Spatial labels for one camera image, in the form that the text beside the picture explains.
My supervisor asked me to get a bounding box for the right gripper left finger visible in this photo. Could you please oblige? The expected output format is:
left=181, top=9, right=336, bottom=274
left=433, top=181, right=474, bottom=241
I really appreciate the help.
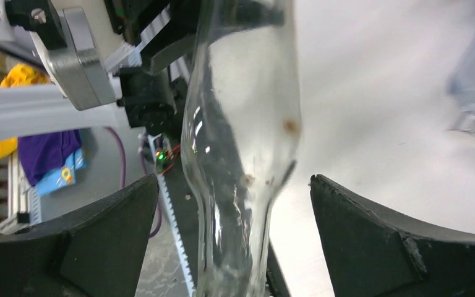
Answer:
left=0, top=174, right=158, bottom=296

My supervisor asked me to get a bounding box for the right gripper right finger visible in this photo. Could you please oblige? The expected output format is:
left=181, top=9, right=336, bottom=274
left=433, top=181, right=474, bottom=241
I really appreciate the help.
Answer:
left=310, top=174, right=475, bottom=296

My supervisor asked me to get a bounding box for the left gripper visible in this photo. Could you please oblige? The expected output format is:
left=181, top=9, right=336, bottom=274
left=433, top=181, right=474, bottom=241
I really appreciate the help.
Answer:
left=4, top=1, right=201, bottom=131

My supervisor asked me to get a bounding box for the small clear bottle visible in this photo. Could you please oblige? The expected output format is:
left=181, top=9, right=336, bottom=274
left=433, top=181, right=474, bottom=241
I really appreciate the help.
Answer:
left=181, top=1, right=302, bottom=296

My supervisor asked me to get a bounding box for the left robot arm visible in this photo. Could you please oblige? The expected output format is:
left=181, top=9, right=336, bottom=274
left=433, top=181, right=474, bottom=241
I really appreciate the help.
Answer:
left=0, top=1, right=200, bottom=140

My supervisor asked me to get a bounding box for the yellow cloth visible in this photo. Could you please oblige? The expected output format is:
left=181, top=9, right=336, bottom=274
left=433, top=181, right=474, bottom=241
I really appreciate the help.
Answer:
left=0, top=63, right=52, bottom=159

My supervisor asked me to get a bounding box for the purple and blue cloth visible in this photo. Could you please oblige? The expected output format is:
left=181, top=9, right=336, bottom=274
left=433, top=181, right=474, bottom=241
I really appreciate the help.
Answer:
left=18, top=130, right=87, bottom=197

